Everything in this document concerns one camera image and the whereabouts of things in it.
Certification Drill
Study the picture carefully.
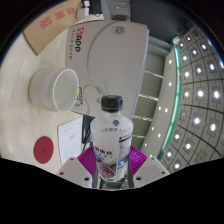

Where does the flat round red coaster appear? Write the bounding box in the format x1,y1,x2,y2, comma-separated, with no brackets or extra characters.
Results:
33,135,55,165

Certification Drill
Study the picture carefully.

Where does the clear plastic bottle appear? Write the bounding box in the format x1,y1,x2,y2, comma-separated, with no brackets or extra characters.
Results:
90,95,134,183

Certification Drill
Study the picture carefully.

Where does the brown paper envelope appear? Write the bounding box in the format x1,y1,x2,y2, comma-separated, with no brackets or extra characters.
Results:
23,0,84,56

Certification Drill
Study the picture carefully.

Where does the white printer paper box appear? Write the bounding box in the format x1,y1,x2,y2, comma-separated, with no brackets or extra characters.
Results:
64,19,150,119

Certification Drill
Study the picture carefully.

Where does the group of ceiling lights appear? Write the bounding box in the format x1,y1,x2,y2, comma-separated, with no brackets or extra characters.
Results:
143,28,224,173

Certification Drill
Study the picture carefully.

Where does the white mug with yellow tag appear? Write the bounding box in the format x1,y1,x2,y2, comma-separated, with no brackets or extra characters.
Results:
28,67,80,113

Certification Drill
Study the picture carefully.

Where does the black power adapter with cables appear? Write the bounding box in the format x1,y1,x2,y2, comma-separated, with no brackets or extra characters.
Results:
78,0,103,19

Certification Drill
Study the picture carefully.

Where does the white printed paper sheet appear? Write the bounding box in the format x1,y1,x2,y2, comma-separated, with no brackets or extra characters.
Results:
57,115,84,167

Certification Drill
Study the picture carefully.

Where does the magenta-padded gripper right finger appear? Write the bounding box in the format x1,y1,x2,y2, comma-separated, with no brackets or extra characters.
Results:
125,145,170,188

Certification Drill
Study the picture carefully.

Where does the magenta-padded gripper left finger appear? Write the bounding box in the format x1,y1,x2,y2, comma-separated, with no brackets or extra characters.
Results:
56,146,98,189

